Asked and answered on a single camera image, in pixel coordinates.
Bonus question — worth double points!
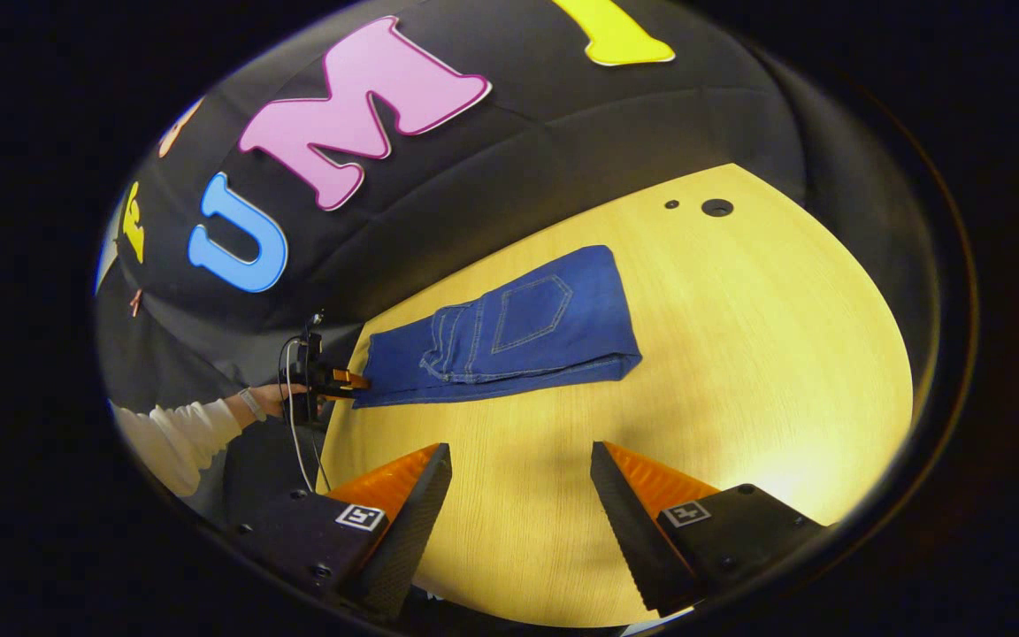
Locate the blue denim jeans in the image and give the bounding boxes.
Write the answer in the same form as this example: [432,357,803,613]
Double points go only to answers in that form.
[352,245,644,410]

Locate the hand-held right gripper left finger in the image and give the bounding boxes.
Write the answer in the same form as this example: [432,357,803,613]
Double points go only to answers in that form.
[225,442,455,622]

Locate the thin grey gripper cable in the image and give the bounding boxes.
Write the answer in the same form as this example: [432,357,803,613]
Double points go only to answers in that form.
[276,334,333,495]

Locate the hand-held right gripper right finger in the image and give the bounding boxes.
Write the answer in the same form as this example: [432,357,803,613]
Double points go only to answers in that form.
[589,441,829,618]

